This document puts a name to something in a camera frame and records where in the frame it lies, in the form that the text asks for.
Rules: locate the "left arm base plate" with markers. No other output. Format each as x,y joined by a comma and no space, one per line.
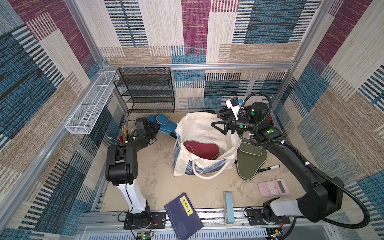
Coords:
145,221

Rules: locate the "maroon paddle cover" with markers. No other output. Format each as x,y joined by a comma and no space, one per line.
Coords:
208,151

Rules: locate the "dark blue book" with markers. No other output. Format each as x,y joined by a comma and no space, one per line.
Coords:
183,217

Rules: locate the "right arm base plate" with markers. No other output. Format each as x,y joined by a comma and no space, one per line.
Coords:
256,217

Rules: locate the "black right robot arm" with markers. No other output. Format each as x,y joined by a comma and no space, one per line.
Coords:
324,195

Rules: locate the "cream canvas tote bag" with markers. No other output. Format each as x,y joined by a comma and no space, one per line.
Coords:
197,127

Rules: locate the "white wire mesh basket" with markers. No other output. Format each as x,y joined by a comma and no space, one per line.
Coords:
87,113

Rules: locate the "blue paddle cover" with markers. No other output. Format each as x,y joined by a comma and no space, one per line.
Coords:
166,125

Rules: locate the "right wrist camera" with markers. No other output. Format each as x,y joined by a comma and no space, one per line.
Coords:
236,105

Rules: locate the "light blue eraser block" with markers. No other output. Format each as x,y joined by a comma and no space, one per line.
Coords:
229,208

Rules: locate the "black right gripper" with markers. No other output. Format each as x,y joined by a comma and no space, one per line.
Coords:
229,125

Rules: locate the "red pencil cup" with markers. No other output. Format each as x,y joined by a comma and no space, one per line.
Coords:
122,139

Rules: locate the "pink calculator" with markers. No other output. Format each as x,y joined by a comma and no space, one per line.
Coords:
276,187

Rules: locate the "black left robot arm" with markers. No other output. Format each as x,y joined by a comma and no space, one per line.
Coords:
122,170

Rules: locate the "olive green paddle cover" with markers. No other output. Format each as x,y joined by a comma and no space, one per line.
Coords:
249,160

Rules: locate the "black wire mesh shelf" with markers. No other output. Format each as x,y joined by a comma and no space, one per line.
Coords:
146,90

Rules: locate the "black marker pen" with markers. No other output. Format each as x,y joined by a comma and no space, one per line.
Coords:
268,168

